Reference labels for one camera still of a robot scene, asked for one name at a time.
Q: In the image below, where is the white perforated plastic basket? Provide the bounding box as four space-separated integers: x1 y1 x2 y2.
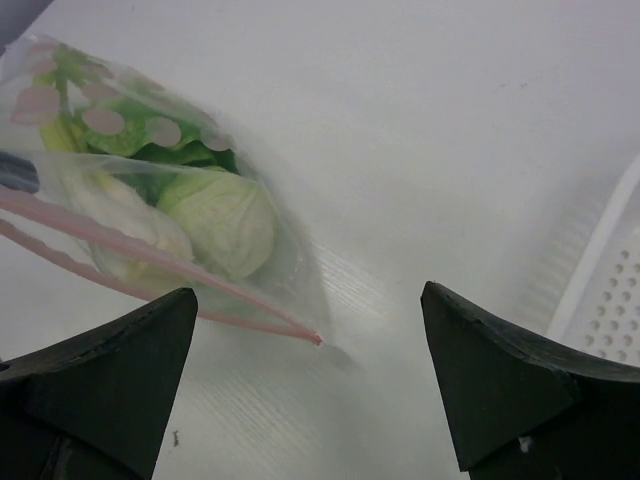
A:
546 159 639 367

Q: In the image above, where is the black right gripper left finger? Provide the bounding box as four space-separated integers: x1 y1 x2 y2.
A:
1 288 198 479

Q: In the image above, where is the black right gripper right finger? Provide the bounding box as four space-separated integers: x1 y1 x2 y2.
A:
421 282 639 480

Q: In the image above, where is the clear pink-dotted zip bag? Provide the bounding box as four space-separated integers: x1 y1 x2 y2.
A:
1 36 328 345

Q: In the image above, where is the green fake lettuce leaf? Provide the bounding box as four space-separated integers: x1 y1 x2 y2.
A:
32 44 238 174

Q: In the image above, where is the pale green fake cabbage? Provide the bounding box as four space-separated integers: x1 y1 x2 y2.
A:
157 167 277 280

